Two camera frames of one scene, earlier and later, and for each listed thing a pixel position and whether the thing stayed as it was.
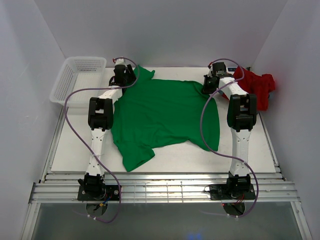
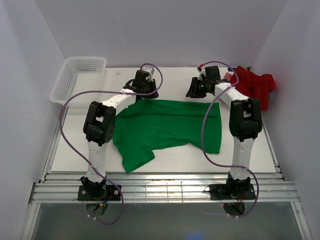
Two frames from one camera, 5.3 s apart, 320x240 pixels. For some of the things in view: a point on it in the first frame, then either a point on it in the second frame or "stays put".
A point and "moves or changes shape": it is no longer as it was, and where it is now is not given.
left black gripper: x=132 y=77 → x=152 y=83
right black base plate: x=232 y=192 stays put
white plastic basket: x=78 y=73 stays put
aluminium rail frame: x=49 y=187 stays put
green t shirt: x=149 y=113 moves or changes shape
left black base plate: x=112 y=192 stays put
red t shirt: x=261 y=86 stays put
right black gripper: x=205 y=89 → x=192 y=92
